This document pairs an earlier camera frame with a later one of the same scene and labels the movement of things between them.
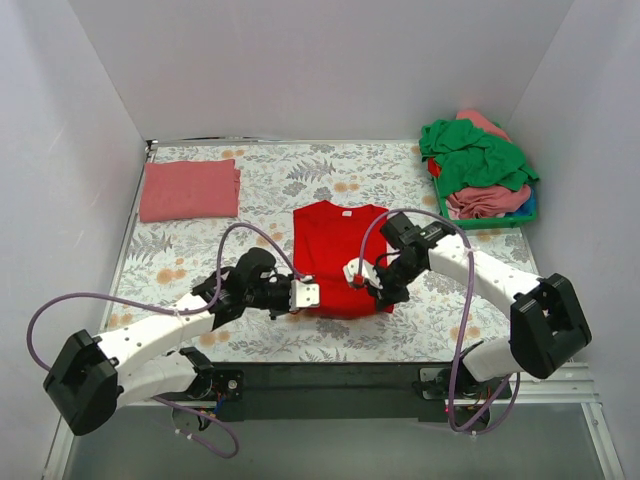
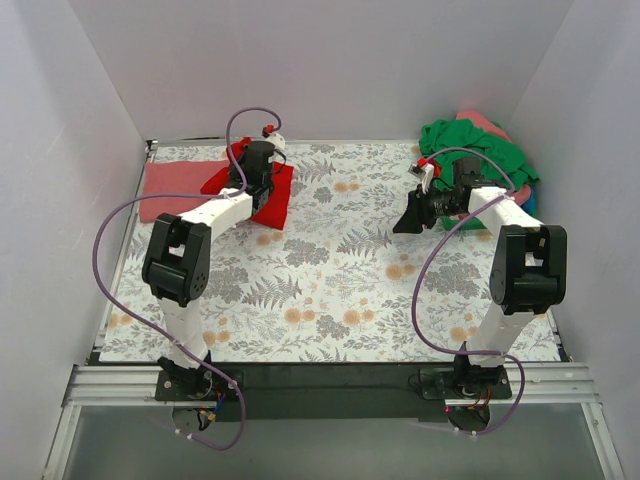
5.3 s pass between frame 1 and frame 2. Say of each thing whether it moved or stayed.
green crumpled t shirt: stayed
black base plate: stayed
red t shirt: moved
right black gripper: moved
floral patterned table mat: stayed
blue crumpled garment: stayed
